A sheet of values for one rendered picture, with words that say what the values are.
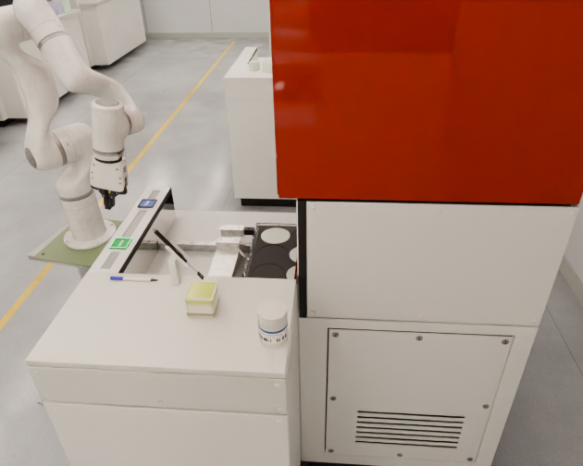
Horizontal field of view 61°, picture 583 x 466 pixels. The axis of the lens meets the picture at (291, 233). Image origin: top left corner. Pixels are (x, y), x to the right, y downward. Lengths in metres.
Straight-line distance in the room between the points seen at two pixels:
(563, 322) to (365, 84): 2.13
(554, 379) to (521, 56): 1.79
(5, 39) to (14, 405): 1.63
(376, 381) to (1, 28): 1.54
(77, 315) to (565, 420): 2.00
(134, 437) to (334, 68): 1.05
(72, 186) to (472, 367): 1.45
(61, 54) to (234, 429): 1.08
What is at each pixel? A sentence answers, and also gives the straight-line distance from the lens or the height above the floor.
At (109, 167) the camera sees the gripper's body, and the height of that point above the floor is 1.24.
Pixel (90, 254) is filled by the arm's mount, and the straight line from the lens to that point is 1.90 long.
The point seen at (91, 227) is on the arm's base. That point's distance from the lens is 1.93.
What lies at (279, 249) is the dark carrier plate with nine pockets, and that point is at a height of 0.90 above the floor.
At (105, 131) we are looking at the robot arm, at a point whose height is 1.36.
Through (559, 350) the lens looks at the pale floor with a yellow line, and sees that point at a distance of 2.82.
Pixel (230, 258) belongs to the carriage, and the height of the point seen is 0.88.
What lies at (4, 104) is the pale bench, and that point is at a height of 0.24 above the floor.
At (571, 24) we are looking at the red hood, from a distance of 1.21.
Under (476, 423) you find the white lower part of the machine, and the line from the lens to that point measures 1.90.
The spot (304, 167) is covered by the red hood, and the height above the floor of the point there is 1.31.
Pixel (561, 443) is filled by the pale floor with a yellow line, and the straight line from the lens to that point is 2.45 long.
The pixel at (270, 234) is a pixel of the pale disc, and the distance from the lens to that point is 1.72.
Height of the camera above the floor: 1.83
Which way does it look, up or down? 33 degrees down
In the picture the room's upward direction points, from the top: 1 degrees counter-clockwise
